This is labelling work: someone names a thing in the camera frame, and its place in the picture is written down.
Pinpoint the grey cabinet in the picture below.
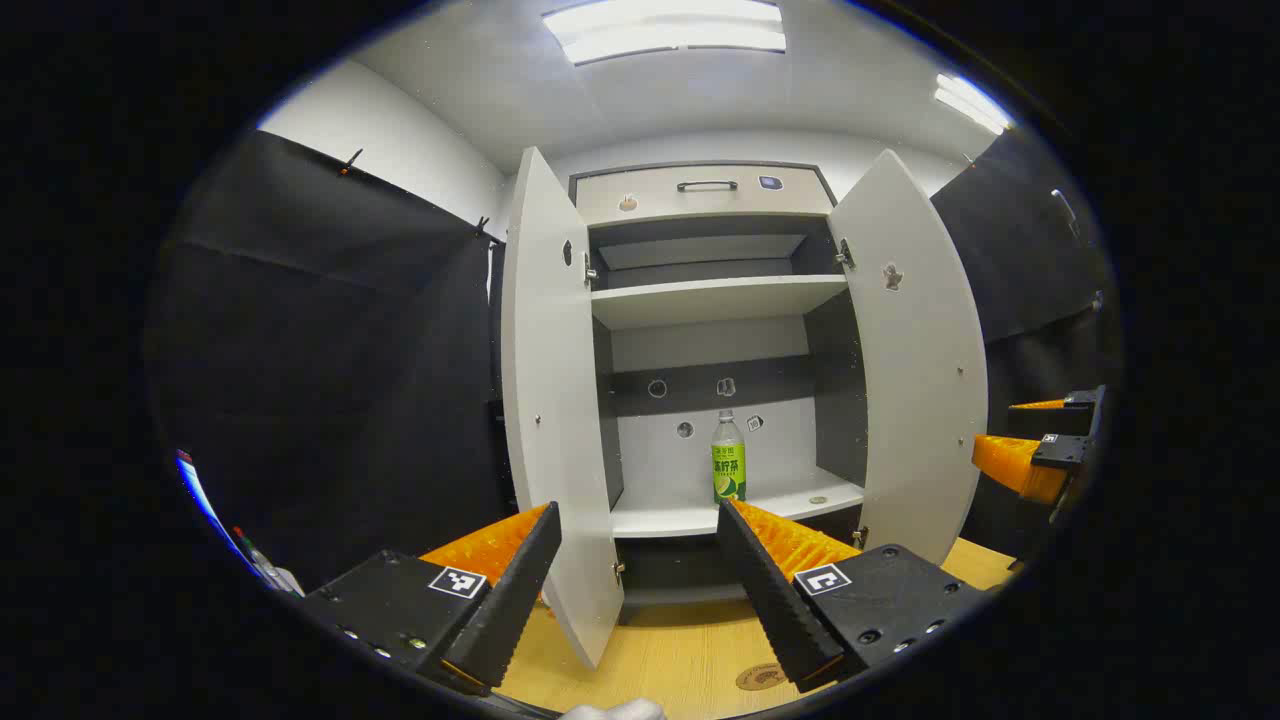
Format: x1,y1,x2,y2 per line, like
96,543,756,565
568,160,869,611

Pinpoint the grey cabinet door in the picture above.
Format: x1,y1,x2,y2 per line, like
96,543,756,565
500,147,626,671
828,150,991,566

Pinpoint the green label drink bottle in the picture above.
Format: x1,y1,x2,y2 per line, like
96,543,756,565
711,409,747,506

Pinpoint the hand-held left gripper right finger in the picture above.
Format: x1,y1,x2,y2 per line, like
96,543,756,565
716,498,991,694

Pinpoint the red and green pen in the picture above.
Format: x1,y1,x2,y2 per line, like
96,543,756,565
232,526,281,586

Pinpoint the large ceiling light panel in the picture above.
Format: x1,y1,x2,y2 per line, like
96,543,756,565
540,0,788,67

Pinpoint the grey cabinet drawer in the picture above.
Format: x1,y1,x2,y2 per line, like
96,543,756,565
573,165,836,227

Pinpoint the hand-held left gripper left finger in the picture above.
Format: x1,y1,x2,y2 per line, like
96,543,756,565
300,502,563,693

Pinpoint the small ceiling light panel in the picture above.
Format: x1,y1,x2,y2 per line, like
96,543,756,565
935,72,1014,136

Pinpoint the black backdrop cloth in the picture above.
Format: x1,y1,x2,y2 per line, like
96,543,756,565
145,128,1121,591

